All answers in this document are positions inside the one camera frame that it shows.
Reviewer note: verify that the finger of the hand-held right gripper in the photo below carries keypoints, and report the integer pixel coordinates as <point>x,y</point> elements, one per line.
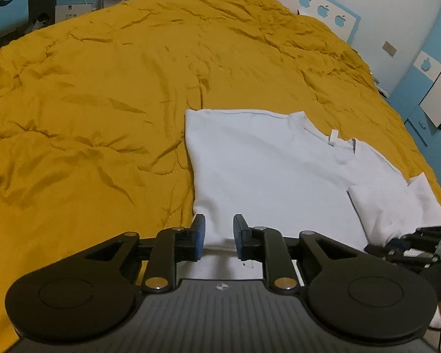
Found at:
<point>397,255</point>
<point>426,232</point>

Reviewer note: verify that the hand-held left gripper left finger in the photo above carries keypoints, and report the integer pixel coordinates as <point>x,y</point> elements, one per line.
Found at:
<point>199,237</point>

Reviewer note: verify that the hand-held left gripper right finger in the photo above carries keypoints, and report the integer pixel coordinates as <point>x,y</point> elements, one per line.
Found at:
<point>238,237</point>

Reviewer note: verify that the white t-shirt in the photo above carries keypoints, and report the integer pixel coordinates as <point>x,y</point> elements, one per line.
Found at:
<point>272,169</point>

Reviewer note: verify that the blue and white wardrobe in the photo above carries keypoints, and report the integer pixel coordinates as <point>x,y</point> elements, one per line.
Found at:
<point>426,81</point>

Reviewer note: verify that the yellow blanket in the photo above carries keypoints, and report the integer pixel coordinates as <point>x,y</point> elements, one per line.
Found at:
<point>95,117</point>

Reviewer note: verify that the blue headboard with apple cutouts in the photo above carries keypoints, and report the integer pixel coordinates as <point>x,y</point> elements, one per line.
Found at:
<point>316,3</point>

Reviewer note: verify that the wall switch plate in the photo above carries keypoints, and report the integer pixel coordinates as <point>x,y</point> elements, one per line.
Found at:
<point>389,49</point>

